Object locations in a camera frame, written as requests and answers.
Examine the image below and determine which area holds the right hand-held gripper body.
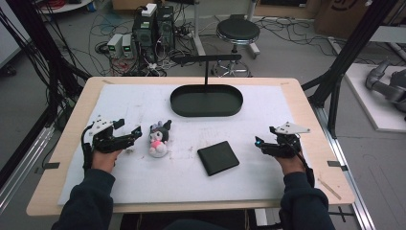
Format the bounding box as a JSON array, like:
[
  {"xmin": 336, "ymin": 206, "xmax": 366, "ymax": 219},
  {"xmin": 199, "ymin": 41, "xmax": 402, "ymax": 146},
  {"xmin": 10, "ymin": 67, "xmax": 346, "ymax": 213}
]
[{"xmin": 261, "ymin": 121, "xmax": 311, "ymax": 159}]

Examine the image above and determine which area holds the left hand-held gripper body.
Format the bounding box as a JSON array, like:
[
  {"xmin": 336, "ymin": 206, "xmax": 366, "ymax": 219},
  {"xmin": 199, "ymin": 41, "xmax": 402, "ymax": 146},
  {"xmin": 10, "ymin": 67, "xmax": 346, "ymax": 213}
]
[{"xmin": 88, "ymin": 116, "xmax": 135, "ymax": 153}]

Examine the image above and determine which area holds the person's left hand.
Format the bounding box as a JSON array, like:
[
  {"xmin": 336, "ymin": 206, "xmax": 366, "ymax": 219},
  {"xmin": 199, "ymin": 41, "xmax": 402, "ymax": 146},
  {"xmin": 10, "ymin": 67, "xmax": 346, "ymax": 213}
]
[{"xmin": 91, "ymin": 148, "xmax": 124, "ymax": 175}]

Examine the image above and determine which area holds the person's right hand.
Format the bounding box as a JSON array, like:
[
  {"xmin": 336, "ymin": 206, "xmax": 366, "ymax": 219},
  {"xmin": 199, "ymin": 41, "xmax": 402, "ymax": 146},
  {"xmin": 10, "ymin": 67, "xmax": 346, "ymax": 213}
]
[{"xmin": 273, "ymin": 151, "xmax": 306, "ymax": 176}]

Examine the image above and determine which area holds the black and pink plush toy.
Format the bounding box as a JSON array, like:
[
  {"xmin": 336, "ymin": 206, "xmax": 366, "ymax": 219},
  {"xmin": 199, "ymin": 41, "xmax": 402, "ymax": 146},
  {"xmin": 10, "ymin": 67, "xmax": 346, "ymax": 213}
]
[{"xmin": 147, "ymin": 119, "xmax": 173, "ymax": 159}]

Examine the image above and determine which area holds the black square wallet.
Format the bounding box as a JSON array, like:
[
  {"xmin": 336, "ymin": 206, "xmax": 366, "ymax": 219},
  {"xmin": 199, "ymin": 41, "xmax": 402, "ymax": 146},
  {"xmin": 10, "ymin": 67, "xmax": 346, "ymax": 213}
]
[{"xmin": 196, "ymin": 140, "xmax": 240, "ymax": 177}]

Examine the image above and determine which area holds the black tape strip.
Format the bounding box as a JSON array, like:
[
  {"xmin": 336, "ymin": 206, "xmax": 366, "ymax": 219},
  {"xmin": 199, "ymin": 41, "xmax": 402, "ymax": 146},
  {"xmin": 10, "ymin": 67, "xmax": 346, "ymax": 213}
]
[
  {"xmin": 327, "ymin": 159, "xmax": 350, "ymax": 173},
  {"xmin": 34, "ymin": 161, "xmax": 61, "ymax": 175}
]

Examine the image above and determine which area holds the wooden table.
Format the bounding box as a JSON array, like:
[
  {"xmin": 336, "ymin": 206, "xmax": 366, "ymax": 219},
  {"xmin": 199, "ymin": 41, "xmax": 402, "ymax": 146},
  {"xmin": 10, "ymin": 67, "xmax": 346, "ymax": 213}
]
[{"xmin": 26, "ymin": 76, "xmax": 356, "ymax": 218}]

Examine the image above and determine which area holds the black oval tray with stand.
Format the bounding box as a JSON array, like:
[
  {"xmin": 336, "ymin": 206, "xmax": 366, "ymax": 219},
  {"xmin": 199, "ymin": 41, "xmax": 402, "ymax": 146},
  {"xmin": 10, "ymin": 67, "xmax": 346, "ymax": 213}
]
[{"xmin": 169, "ymin": 53, "xmax": 244, "ymax": 118}]

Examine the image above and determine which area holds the white table mat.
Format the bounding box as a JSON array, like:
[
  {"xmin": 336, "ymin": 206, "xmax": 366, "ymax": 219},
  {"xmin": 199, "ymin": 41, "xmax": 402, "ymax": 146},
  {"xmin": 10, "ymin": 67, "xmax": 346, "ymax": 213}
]
[{"xmin": 56, "ymin": 83, "xmax": 320, "ymax": 206}]

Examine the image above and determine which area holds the grey power supply unit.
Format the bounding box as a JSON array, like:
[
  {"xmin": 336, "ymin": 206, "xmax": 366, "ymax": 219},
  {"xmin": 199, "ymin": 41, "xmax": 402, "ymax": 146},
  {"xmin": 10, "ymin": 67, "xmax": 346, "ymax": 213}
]
[
  {"xmin": 121, "ymin": 34, "xmax": 135, "ymax": 59},
  {"xmin": 106, "ymin": 33, "xmax": 124, "ymax": 59}
]

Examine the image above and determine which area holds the black computer tower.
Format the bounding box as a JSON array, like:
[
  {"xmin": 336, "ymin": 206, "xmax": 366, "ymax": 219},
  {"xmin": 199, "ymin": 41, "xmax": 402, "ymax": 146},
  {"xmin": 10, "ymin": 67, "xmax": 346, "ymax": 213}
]
[
  {"xmin": 131, "ymin": 11, "xmax": 159, "ymax": 63},
  {"xmin": 156, "ymin": 4, "xmax": 176, "ymax": 51}
]

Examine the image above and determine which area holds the white floor board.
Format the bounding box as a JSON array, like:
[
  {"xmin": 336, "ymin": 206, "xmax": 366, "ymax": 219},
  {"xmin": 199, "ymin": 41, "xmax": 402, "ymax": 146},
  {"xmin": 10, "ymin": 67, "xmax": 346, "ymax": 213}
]
[{"xmin": 344, "ymin": 62, "xmax": 406, "ymax": 134}]

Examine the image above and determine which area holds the black round stool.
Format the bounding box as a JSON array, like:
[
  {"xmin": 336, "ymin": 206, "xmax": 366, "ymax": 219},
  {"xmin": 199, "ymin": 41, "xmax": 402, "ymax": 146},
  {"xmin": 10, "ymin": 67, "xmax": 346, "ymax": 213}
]
[{"xmin": 212, "ymin": 13, "xmax": 261, "ymax": 79}]

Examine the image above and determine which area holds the white box on computer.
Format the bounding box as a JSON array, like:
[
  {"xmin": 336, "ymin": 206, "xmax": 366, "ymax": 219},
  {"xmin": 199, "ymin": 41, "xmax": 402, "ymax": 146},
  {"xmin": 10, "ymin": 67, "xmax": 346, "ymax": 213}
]
[{"xmin": 141, "ymin": 2, "xmax": 159, "ymax": 18}]

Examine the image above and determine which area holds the cardboard box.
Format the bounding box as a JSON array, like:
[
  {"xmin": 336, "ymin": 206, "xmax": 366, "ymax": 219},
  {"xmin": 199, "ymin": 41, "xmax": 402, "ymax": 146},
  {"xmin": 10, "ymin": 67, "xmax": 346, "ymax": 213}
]
[{"xmin": 313, "ymin": 0, "xmax": 372, "ymax": 40}]

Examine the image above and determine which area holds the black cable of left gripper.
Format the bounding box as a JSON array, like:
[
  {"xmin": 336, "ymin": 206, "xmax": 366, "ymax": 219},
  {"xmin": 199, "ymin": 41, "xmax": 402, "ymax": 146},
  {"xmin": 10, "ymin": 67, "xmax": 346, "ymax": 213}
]
[{"xmin": 80, "ymin": 124, "xmax": 96, "ymax": 175}]

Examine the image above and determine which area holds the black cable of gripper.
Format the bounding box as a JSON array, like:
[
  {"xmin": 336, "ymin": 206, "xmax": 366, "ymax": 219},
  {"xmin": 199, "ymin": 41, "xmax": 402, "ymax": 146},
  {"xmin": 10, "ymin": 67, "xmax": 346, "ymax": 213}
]
[
  {"xmin": 80, "ymin": 124, "xmax": 96, "ymax": 175},
  {"xmin": 291, "ymin": 140, "xmax": 316, "ymax": 189}
]

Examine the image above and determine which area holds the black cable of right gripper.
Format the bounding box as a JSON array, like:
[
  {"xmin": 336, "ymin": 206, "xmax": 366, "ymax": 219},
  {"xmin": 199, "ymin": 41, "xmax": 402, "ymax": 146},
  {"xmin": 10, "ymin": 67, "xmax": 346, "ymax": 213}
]
[{"xmin": 291, "ymin": 140, "xmax": 316, "ymax": 189}]

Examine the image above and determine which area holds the tangle of floor cables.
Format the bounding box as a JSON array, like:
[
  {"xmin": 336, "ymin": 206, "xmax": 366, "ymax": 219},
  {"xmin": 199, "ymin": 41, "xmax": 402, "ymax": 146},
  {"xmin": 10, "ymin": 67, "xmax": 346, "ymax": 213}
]
[{"xmin": 87, "ymin": 12, "xmax": 205, "ymax": 78}]

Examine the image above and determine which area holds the black metal frame post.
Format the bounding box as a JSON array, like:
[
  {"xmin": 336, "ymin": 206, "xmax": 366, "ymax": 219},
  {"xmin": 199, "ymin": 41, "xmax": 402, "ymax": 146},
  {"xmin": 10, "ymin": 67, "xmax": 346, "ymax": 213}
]
[
  {"xmin": 0, "ymin": 0, "xmax": 92, "ymax": 190},
  {"xmin": 301, "ymin": 0, "xmax": 400, "ymax": 140}
]

